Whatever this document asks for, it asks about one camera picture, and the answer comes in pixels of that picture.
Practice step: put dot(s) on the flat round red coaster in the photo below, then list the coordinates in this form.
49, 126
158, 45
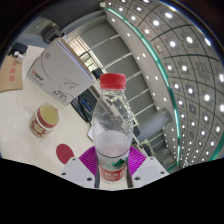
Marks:
64, 153

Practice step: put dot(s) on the red floral ceramic mug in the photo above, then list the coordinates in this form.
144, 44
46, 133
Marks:
41, 125

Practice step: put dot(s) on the grey box monitor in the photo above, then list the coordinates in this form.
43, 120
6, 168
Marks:
51, 33

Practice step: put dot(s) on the ceiling lights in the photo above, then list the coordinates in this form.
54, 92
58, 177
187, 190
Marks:
190, 90

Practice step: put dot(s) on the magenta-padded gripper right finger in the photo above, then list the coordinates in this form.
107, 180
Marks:
150, 170

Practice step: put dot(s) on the white cardboard box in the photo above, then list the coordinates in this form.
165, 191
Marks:
56, 71

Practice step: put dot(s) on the black power adapter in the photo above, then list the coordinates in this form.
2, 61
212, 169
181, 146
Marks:
18, 49

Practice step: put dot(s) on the clear red-capped water bottle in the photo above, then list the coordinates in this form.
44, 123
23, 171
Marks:
112, 146

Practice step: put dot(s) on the black desk device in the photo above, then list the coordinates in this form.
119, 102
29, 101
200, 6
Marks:
83, 105

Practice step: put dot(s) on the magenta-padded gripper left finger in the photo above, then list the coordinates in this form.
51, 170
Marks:
76, 171

